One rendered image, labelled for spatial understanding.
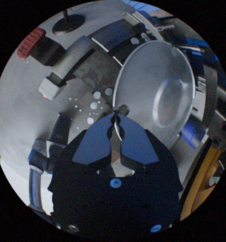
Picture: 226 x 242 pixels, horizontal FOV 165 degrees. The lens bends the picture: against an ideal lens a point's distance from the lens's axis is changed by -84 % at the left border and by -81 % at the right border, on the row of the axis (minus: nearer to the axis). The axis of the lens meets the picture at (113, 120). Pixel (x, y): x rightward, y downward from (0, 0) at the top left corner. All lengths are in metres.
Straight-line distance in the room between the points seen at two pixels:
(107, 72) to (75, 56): 0.11
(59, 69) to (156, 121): 0.28
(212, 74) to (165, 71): 0.10
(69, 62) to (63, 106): 0.76
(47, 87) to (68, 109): 0.72
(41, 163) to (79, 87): 0.74
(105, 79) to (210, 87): 0.26
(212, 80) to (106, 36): 0.22
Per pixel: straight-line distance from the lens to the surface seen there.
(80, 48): 0.27
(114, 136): 0.16
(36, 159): 0.56
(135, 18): 0.26
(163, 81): 0.17
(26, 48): 0.20
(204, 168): 0.52
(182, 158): 3.49
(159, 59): 0.17
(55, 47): 0.22
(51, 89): 0.29
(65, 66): 0.26
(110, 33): 0.22
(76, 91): 0.92
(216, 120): 0.17
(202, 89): 0.27
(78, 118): 1.02
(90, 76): 0.25
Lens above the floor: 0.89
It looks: 54 degrees down
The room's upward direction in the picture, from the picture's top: 148 degrees clockwise
